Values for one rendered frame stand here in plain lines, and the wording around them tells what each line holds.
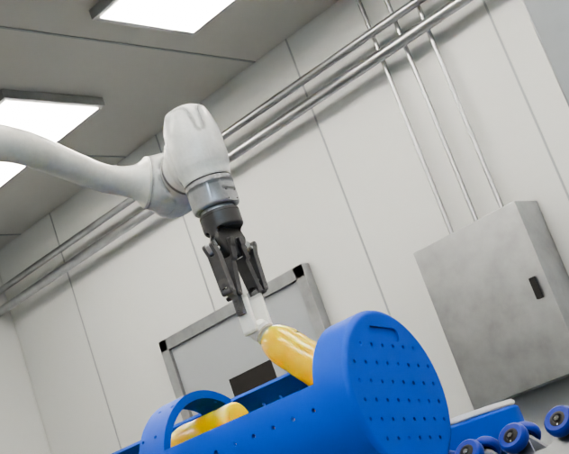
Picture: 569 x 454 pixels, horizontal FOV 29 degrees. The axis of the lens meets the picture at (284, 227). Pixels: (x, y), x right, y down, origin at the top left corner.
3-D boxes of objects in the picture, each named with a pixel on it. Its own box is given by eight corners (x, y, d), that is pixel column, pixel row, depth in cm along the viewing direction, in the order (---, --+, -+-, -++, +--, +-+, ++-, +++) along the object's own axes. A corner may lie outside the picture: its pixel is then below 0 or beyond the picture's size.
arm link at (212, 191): (241, 173, 204) (251, 203, 202) (206, 195, 209) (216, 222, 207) (210, 171, 197) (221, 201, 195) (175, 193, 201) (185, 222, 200)
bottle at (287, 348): (325, 404, 183) (244, 351, 193) (347, 399, 189) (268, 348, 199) (339, 367, 181) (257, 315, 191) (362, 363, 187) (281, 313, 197)
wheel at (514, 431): (522, 415, 155) (529, 422, 156) (495, 425, 157) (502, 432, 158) (523, 443, 152) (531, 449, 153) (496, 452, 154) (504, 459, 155)
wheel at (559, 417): (569, 398, 151) (576, 405, 152) (540, 409, 153) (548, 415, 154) (571, 426, 148) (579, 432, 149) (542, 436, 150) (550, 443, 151)
